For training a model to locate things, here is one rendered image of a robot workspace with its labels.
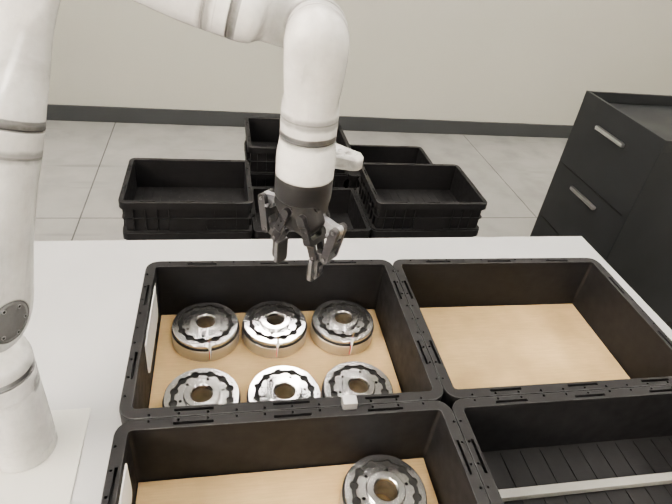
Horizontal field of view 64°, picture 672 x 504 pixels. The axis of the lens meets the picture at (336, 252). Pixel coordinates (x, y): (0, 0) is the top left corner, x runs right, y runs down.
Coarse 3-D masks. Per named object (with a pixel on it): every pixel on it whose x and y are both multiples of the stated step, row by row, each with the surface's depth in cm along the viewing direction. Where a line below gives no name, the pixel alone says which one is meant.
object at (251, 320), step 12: (252, 312) 87; (288, 312) 88; (300, 312) 89; (252, 324) 85; (300, 324) 87; (252, 336) 83; (264, 336) 83; (276, 336) 83; (288, 336) 84; (300, 336) 85
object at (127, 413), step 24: (168, 264) 84; (192, 264) 85; (216, 264) 86; (240, 264) 86; (264, 264) 87; (288, 264) 88; (336, 264) 89; (360, 264) 90; (384, 264) 91; (144, 288) 79; (144, 312) 75; (408, 312) 81; (144, 336) 72; (432, 384) 70; (120, 408) 62; (144, 408) 62; (168, 408) 62; (192, 408) 63; (216, 408) 63; (240, 408) 64; (264, 408) 64; (288, 408) 64
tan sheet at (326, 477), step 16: (352, 464) 70; (416, 464) 72; (176, 480) 66; (192, 480) 66; (208, 480) 66; (224, 480) 67; (240, 480) 67; (256, 480) 67; (272, 480) 67; (288, 480) 68; (304, 480) 68; (320, 480) 68; (336, 480) 68; (144, 496) 64; (160, 496) 64; (176, 496) 64; (192, 496) 64; (208, 496) 65; (224, 496) 65; (240, 496) 65; (256, 496) 65; (272, 496) 66; (288, 496) 66; (304, 496) 66; (320, 496) 66; (336, 496) 67; (384, 496) 67; (432, 496) 68
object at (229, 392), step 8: (200, 368) 77; (208, 368) 77; (184, 376) 75; (192, 376) 76; (200, 376) 75; (208, 376) 76; (216, 376) 76; (224, 376) 76; (176, 384) 74; (184, 384) 74; (216, 384) 75; (224, 384) 75; (232, 384) 75; (168, 392) 73; (176, 392) 73; (224, 392) 74; (232, 392) 74; (168, 400) 72; (176, 400) 72; (224, 400) 73; (232, 400) 73
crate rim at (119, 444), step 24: (312, 408) 65; (336, 408) 65; (360, 408) 66; (384, 408) 66; (408, 408) 66; (432, 408) 67; (120, 432) 59; (144, 432) 60; (456, 432) 64; (120, 456) 57; (120, 480) 55; (480, 480) 59
